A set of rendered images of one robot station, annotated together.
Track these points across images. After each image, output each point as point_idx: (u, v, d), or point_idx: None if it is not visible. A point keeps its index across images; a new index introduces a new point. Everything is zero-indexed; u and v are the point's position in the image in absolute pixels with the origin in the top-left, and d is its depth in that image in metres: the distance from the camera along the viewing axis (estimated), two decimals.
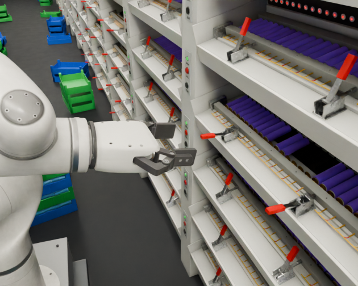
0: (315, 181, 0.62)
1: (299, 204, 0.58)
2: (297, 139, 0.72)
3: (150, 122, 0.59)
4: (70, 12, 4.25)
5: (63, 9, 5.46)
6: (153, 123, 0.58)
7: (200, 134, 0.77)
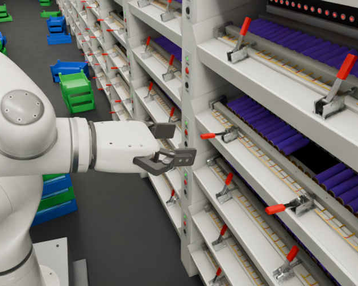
0: (315, 181, 0.62)
1: (299, 204, 0.58)
2: (297, 139, 0.72)
3: (150, 122, 0.59)
4: (70, 12, 4.25)
5: (63, 9, 5.46)
6: (153, 123, 0.58)
7: (200, 134, 0.77)
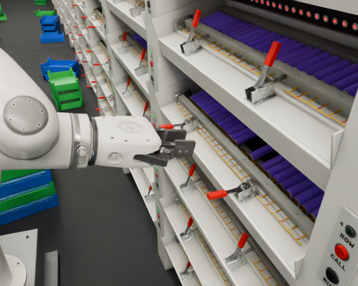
0: (261, 168, 0.64)
1: (241, 190, 0.59)
2: (250, 129, 0.73)
3: (168, 157, 0.54)
4: (62, 11, 4.27)
5: (57, 8, 5.47)
6: None
7: (159, 125, 0.78)
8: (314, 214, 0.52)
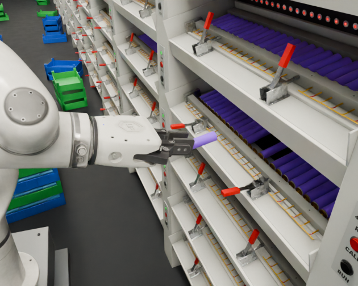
0: (271, 167, 0.65)
1: (254, 187, 0.61)
2: (260, 129, 0.75)
3: None
4: (65, 11, 4.29)
5: (59, 9, 5.49)
6: None
7: (170, 125, 0.80)
8: (325, 210, 0.54)
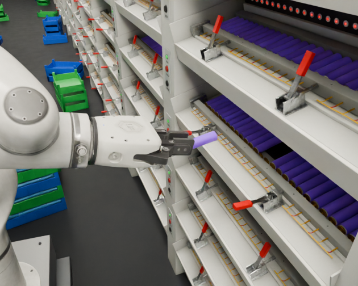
0: (284, 177, 0.63)
1: (267, 200, 0.58)
2: (271, 137, 0.72)
3: None
4: (65, 12, 4.26)
5: (60, 9, 5.46)
6: None
7: None
8: (345, 226, 0.51)
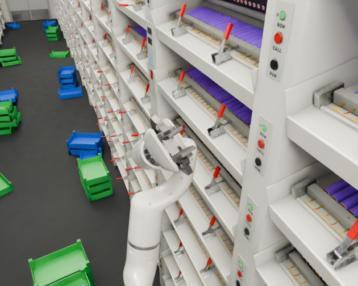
0: None
1: None
2: None
3: (161, 135, 0.59)
4: (81, 66, 4.30)
5: (72, 52, 5.50)
6: (162, 138, 0.59)
7: None
8: None
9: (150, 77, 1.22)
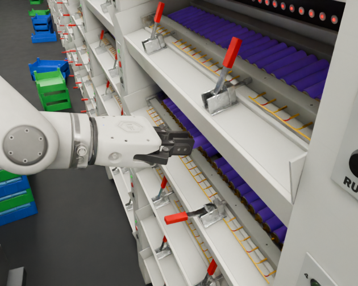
0: (230, 185, 0.55)
1: (205, 212, 0.51)
2: None
3: None
4: (54, 9, 4.18)
5: (51, 8, 5.39)
6: None
7: None
8: None
9: None
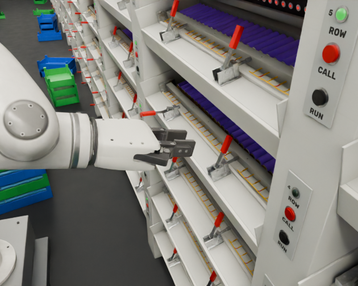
0: (240, 147, 0.67)
1: (219, 167, 0.63)
2: None
3: (161, 129, 0.57)
4: (59, 9, 4.31)
5: (55, 7, 5.51)
6: (162, 130, 0.56)
7: (141, 112, 0.82)
8: None
9: None
